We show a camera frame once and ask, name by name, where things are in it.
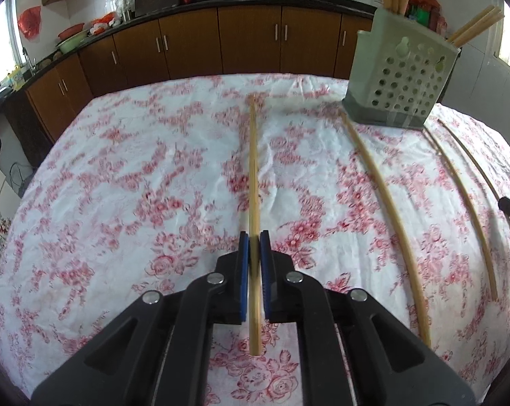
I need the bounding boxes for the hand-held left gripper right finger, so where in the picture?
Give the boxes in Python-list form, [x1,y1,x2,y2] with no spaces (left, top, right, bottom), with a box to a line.
[259,229,478,406]

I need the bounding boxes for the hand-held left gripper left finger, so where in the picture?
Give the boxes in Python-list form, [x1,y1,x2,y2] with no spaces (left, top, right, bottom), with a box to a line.
[30,230,251,406]

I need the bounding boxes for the green perforated chopstick holder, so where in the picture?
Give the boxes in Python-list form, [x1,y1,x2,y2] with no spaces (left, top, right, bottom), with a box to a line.
[343,7,462,131]

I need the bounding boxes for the floral white tablecloth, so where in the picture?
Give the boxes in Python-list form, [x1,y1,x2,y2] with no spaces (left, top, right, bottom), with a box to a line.
[0,74,510,406]

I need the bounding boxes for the red sauce bottle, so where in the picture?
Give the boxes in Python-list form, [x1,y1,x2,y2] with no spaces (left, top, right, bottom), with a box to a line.
[428,7,445,35]

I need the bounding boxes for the wooden base cabinets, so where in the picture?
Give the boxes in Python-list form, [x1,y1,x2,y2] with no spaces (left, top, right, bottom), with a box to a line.
[24,4,376,144]

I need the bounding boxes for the black kitchen countertop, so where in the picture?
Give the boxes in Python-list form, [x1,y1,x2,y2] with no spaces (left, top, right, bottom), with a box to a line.
[0,0,377,116]

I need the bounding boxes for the red and white plastic bag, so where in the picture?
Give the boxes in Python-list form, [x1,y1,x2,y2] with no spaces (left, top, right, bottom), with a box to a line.
[89,14,123,35]

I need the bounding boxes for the green plastic basin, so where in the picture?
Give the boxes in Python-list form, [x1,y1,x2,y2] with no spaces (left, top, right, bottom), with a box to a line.
[55,34,89,54]

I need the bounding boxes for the clear glass container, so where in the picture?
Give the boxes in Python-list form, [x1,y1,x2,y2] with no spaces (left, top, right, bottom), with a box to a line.
[115,0,136,22]

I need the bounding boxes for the red plastic basin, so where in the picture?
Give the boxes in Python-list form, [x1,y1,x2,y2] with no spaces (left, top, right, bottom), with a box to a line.
[58,23,86,39]

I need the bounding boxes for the yellow dish soap bottle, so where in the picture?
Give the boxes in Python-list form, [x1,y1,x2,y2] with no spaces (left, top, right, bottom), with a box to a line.
[5,65,25,92]

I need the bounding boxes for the metal faucet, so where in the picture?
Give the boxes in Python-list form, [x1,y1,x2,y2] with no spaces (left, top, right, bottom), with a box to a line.
[21,46,38,73]

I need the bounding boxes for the red plastic bag on hook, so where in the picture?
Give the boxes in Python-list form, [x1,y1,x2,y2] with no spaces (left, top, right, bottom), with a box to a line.
[18,6,42,42]

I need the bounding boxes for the sliding window with white frame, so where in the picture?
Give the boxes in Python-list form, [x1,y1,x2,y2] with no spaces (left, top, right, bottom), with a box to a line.
[1,0,24,68]

